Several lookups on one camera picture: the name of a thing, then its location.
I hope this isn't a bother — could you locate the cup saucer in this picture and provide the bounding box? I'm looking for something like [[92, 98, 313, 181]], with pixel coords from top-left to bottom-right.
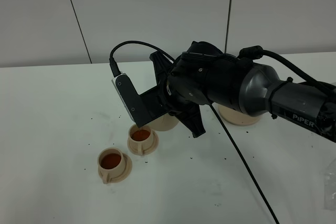
[[98, 153, 132, 184], [127, 131, 159, 156]]

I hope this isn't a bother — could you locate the black camera cable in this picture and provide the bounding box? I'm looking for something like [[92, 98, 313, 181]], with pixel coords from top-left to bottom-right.
[[109, 40, 280, 224]]

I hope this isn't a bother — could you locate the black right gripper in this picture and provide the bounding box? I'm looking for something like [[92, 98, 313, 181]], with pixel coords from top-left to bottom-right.
[[150, 51, 205, 137]]

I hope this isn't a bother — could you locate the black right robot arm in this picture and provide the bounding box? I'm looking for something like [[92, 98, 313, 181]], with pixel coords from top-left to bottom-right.
[[150, 41, 335, 141]]

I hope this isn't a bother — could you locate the brown teapot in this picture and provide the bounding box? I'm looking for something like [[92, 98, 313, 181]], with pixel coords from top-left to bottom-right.
[[148, 113, 179, 132]]

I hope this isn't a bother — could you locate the rear brown teacup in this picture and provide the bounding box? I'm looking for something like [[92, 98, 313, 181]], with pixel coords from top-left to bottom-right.
[[128, 124, 153, 141]]

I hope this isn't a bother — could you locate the brown teacup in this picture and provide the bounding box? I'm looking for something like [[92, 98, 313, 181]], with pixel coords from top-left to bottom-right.
[[128, 124, 153, 141], [98, 148, 126, 184]]

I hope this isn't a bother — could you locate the rear cup saucer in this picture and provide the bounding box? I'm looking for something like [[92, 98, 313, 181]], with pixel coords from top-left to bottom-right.
[[127, 131, 159, 156]]

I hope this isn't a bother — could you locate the front cup saucer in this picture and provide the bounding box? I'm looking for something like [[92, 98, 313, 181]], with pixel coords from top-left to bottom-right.
[[98, 153, 132, 184]]

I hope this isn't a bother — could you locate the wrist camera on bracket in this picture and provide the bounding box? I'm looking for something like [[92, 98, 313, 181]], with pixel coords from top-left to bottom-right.
[[114, 73, 170, 127]]

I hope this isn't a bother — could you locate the brown teapot saucer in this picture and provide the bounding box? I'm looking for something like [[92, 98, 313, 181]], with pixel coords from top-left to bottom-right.
[[218, 105, 261, 126]]

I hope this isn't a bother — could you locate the front brown teacup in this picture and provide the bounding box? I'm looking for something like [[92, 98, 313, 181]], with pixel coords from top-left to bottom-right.
[[98, 148, 126, 184]]

